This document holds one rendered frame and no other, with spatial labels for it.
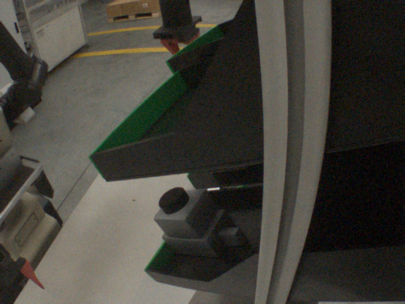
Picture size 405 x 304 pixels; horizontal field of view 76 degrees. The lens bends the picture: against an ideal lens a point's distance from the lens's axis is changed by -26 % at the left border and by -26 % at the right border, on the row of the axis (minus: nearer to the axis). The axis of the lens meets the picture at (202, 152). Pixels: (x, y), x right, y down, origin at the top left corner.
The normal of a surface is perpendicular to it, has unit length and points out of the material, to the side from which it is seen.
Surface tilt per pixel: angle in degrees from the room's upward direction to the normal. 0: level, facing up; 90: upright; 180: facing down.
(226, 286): 90
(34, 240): 8
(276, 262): 90
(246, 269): 90
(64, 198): 2
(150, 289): 0
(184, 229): 90
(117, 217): 0
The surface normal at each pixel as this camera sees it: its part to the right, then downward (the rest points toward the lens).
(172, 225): -0.45, 0.61
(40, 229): 0.02, -0.73
